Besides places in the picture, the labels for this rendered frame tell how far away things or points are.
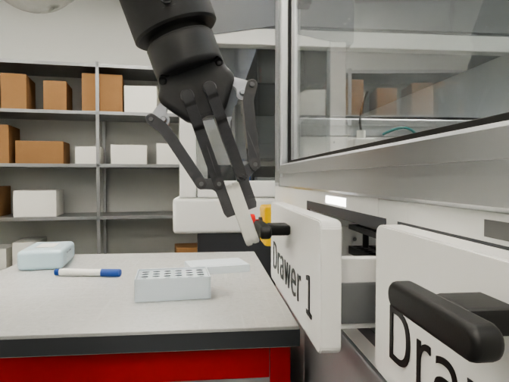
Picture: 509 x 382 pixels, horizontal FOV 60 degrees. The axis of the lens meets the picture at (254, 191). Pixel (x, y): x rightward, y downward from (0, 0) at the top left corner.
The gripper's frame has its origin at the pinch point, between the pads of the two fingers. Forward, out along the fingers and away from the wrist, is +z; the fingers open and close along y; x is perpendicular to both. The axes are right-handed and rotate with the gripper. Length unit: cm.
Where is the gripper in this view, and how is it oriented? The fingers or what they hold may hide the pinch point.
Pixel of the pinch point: (242, 212)
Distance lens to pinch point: 49.2
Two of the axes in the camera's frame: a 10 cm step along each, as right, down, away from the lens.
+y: -9.4, 3.4, -0.8
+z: 3.4, 9.4, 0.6
